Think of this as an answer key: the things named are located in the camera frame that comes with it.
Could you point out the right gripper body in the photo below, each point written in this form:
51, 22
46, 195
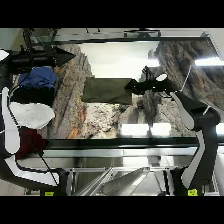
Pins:
143, 87

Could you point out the green shirt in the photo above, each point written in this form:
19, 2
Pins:
106, 90

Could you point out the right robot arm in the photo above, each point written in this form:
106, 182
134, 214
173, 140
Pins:
200, 150

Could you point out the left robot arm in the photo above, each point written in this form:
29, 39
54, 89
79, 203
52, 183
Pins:
11, 130

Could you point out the blue garment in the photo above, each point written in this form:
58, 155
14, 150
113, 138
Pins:
38, 78

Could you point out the black garment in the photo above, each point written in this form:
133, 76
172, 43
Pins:
33, 96

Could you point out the white garment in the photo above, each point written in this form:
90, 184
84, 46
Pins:
31, 115

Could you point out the dark red garment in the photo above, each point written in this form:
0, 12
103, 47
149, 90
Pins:
30, 141

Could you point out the silver frame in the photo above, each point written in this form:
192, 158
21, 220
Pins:
110, 178

